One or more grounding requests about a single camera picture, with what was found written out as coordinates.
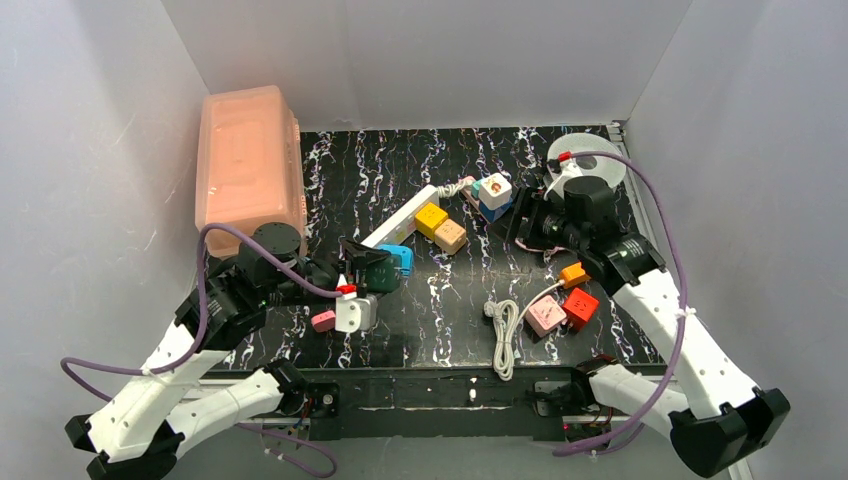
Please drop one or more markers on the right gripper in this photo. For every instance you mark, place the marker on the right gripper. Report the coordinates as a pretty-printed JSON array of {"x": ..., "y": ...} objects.
[{"x": 527, "y": 220}]

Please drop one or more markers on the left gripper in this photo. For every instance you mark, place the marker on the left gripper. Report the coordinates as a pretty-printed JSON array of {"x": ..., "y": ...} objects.
[{"x": 348, "y": 266}]

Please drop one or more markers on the light blue cube socket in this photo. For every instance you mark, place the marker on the light blue cube socket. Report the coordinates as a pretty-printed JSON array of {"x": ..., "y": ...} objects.
[{"x": 404, "y": 255}]

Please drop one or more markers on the white power strip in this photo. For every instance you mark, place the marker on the white power strip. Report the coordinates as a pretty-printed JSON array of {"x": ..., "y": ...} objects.
[{"x": 401, "y": 224}]

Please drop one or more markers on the pink cube plug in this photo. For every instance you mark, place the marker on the pink cube plug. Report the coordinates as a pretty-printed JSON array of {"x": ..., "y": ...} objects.
[
  {"x": 324, "y": 321},
  {"x": 545, "y": 316}
]

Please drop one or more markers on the orange power bank socket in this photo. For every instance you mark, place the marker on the orange power bank socket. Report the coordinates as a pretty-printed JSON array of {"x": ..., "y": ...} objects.
[{"x": 573, "y": 275}]

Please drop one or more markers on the red cube socket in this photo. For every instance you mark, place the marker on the red cube socket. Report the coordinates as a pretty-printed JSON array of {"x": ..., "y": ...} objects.
[{"x": 579, "y": 307}]

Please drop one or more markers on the pink plastic storage box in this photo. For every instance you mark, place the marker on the pink plastic storage box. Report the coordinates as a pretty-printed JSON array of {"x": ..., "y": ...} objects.
[{"x": 249, "y": 169}]

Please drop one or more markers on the green cube plug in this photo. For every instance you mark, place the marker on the green cube plug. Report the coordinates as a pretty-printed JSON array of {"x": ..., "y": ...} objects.
[{"x": 383, "y": 277}]

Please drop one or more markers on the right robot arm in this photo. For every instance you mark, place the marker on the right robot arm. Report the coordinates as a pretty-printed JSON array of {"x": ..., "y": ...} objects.
[{"x": 682, "y": 344}]

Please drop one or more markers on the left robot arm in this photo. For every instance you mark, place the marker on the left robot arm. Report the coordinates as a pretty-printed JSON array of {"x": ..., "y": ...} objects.
[{"x": 144, "y": 429}]

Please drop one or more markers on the white cartoon cube plug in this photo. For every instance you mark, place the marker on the white cartoon cube plug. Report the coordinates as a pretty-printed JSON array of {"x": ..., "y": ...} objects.
[{"x": 494, "y": 191}]

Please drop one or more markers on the beige cube plug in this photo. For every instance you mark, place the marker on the beige cube plug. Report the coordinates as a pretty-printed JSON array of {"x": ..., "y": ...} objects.
[{"x": 450, "y": 237}]

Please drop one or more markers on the yellow cube plug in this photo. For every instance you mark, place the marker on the yellow cube plug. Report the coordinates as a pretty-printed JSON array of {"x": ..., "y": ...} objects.
[{"x": 429, "y": 219}]

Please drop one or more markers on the grey filament spool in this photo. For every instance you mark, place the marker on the grey filament spool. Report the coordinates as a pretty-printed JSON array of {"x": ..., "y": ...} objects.
[{"x": 591, "y": 154}]

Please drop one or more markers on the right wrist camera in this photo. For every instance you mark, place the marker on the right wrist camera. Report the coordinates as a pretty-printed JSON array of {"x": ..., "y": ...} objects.
[{"x": 555, "y": 182}]

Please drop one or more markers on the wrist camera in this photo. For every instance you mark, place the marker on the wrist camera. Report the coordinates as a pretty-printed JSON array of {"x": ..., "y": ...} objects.
[
  {"x": 354, "y": 313},
  {"x": 555, "y": 182}
]

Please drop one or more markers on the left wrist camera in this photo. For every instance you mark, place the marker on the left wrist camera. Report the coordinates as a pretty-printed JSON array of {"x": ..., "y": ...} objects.
[{"x": 354, "y": 313}]

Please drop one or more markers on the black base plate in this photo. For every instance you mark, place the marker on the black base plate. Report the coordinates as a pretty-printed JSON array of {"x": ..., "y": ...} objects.
[{"x": 542, "y": 403}]

